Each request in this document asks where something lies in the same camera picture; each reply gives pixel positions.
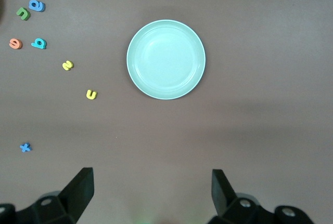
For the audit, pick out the green foam letter u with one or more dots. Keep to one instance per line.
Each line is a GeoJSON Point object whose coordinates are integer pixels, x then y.
{"type": "Point", "coordinates": [24, 16]}

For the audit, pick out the blue foam letter x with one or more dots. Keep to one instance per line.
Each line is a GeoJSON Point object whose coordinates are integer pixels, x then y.
{"type": "Point", "coordinates": [25, 147]}

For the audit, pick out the orange foam letter e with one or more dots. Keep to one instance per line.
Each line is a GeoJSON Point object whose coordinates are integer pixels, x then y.
{"type": "Point", "coordinates": [15, 45]}

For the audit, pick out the teal foam letter b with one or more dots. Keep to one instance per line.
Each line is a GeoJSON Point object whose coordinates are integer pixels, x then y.
{"type": "Point", "coordinates": [39, 44]}

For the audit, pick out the yellow foam letter u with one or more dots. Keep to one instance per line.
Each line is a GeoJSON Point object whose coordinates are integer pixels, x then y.
{"type": "Point", "coordinates": [91, 97]}

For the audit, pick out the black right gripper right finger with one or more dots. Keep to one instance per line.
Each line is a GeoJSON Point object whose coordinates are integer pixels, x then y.
{"type": "Point", "coordinates": [226, 205]}

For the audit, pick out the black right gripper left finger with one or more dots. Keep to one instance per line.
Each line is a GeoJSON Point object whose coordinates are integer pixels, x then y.
{"type": "Point", "coordinates": [70, 203]}

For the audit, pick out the blue foam letter a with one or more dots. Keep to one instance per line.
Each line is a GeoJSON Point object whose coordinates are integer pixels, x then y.
{"type": "Point", "coordinates": [37, 7]}

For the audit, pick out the mint green plate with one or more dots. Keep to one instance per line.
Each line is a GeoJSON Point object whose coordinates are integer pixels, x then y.
{"type": "Point", "coordinates": [166, 59]}

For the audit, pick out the yellow foam letter z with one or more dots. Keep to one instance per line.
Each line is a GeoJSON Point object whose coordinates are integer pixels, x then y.
{"type": "Point", "coordinates": [67, 65]}

